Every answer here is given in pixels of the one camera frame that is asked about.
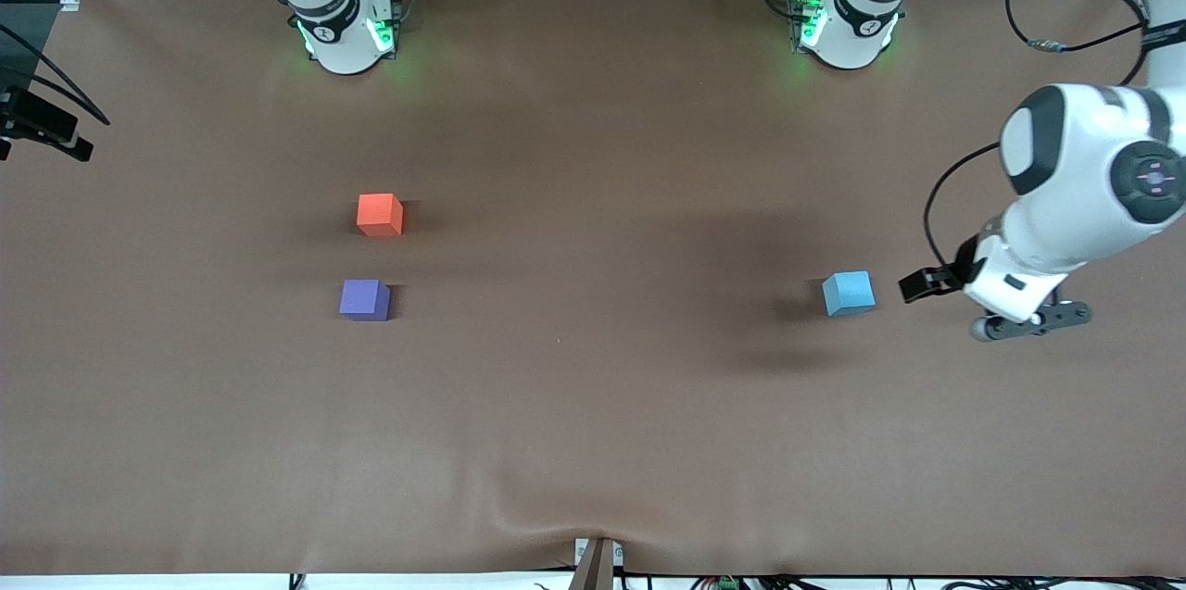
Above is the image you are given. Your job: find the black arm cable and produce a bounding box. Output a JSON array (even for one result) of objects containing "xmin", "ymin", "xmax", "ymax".
[
  {"xmin": 923, "ymin": 0, "xmax": 1155, "ymax": 278},
  {"xmin": 0, "ymin": 23, "xmax": 111, "ymax": 126}
]

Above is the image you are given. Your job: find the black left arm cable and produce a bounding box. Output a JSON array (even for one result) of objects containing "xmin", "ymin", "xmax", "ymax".
[{"xmin": 923, "ymin": 0, "xmax": 1155, "ymax": 278}]

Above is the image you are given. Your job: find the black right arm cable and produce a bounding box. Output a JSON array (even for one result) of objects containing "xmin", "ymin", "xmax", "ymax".
[{"xmin": 0, "ymin": 23, "xmax": 111, "ymax": 126}]

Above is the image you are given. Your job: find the blue foam block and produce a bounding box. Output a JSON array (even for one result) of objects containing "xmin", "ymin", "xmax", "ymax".
[{"xmin": 822, "ymin": 270, "xmax": 877, "ymax": 317}]

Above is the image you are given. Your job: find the brown camera mount post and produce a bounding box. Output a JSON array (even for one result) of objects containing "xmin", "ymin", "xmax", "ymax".
[{"xmin": 570, "ymin": 536, "xmax": 624, "ymax": 590}]

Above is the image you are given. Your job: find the orange foam block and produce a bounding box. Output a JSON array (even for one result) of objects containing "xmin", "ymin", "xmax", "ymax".
[{"xmin": 357, "ymin": 193, "xmax": 405, "ymax": 238}]

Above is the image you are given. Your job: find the brown table mat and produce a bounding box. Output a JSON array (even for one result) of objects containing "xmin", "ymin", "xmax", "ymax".
[{"xmin": 0, "ymin": 0, "xmax": 1186, "ymax": 577}]

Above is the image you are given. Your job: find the purple foam block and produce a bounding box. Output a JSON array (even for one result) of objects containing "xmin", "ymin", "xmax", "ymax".
[{"xmin": 339, "ymin": 279, "xmax": 392, "ymax": 322}]

